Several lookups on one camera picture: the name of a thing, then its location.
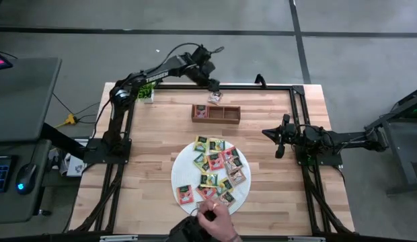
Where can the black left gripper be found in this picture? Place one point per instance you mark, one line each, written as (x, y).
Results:
(205, 72)

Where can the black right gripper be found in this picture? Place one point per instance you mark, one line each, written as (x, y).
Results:
(287, 136)

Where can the yellow tea bag packet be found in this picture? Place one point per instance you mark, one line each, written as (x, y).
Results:
(225, 186)
(217, 145)

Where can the yellow-green tea bag packet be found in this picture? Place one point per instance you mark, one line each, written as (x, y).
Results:
(201, 162)
(208, 180)
(201, 144)

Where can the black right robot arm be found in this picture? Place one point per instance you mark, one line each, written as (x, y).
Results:
(349, 139)

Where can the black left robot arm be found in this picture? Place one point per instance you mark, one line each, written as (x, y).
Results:
(154, 74)

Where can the person's forearm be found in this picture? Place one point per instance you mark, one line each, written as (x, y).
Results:
(233, 239)

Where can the wooden three-compartment box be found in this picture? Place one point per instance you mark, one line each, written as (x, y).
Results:
(225, 113)

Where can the green plant in white pot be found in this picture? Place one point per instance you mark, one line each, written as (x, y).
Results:
(146, 91)

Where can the white round woven placemat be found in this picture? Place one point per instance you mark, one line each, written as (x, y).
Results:
(185, 168)

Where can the person's hand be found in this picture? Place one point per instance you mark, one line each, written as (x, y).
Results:
(218, 222)

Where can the black metal stand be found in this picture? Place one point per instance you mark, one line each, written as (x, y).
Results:
(403, 158)

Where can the yellow power plug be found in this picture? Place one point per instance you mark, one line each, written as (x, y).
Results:
(71, 119)

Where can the white adapter box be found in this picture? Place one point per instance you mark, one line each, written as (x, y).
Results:
(75, 166)

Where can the black desk support strut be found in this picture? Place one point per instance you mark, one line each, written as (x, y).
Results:
(60, 141)

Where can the grey raised desk top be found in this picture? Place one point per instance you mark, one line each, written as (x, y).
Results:
(23, 101)

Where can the black computer mouse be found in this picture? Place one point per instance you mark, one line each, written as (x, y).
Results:
(26, 178)

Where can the screen with pink stripe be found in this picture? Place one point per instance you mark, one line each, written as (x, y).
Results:
(0, 62)

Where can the backlit black keyboard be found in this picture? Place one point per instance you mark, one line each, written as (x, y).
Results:
(1, 173)

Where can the dark grey desk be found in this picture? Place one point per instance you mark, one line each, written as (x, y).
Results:
(13, 208)

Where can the black aluminium table frame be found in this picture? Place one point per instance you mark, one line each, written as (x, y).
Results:
(245, 87)

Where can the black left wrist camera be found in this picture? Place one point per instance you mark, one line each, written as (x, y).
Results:
(201, 53)

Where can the black frame bracket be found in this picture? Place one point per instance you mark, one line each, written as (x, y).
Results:
(260, 80)

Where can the silver aluminium bracket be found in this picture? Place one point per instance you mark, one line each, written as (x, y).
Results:
(117, 238)
(306, 239)

